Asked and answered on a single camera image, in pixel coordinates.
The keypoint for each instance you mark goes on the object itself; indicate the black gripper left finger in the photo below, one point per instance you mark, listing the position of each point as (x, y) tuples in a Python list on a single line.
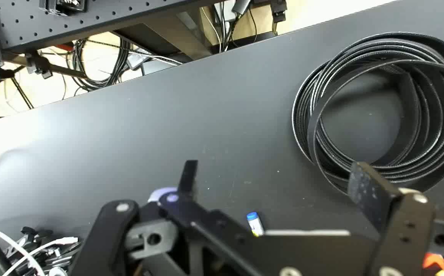
[(188, 176)]

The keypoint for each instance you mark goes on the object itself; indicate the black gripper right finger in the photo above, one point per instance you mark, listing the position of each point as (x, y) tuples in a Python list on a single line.
[(370, 193)]

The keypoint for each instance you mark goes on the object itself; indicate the black perforated board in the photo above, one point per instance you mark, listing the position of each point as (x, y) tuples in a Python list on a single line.
[(79, 20)]

